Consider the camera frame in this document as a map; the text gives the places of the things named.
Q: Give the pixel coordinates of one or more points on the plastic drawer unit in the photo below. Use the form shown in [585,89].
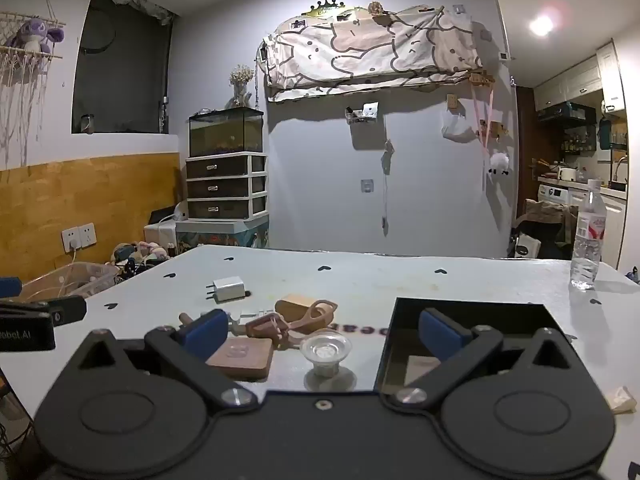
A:
[225,187]

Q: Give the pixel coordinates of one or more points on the white charger plug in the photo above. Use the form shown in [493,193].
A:
[231,290]

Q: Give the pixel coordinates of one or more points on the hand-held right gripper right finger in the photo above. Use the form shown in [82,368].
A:
[442,334]

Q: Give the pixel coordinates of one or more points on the round ceiling light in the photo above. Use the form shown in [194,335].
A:
[541,25]

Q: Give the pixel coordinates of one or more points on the tan wooden block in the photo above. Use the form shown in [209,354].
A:
[292,306]

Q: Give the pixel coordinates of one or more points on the macrame wall hanger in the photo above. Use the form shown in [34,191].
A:
[15,75]

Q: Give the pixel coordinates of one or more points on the clear wall hook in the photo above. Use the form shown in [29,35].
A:
[367,185]

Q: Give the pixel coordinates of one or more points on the white washing machine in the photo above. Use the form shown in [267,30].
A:
[552,195]

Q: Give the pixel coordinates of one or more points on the purple plush toy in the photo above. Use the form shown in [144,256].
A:
[35,34]

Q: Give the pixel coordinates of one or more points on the covered chair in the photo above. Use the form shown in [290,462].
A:
[545,225]

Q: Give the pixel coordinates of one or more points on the printed hanging blanket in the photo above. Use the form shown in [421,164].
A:
[370,50]

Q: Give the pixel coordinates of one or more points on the clear suction cup knob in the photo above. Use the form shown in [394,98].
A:
[325,347]

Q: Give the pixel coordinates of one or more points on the pink scissors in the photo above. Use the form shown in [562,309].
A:
[265,329]

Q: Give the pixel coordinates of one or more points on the dark window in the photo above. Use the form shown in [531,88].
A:
[122,70]

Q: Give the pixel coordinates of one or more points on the clear plastic bin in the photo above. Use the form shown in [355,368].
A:
[70,280]

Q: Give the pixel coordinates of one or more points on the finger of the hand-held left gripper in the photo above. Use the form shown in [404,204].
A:
[67,310]
[9,287]

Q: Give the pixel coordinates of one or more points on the white kitchen cabinets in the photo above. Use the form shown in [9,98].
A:
[575,82]

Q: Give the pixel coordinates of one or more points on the crumpled white tissue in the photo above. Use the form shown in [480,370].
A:
[620,400]

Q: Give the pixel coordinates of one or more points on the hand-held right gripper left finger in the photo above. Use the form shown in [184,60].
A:
[205,334]

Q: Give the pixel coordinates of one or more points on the square wooden coaster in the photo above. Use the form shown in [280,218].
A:
[245,357]

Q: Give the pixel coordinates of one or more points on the black storage box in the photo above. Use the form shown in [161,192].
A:
[500,317]

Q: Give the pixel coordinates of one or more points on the dried flower vase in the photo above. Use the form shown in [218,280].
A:
[241,85]

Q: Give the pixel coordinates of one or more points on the clear plastic water bottle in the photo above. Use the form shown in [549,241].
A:
[589,240]

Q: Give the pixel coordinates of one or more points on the white plush sheep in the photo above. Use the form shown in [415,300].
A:
[499,164]

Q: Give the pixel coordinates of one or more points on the white wall socket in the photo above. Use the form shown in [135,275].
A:
[79,236]

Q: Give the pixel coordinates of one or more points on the small wooden cylinder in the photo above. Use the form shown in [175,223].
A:
[185,318]

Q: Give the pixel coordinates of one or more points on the glass fish tank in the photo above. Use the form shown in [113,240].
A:
[226,132]

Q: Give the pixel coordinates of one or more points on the gold crown decoration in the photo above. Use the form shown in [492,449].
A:
[325,6]

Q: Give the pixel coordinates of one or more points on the white plastic bag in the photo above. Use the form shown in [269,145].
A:
[457,127]

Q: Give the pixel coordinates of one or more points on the pile of plush toys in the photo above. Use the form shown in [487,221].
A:
[140,257]

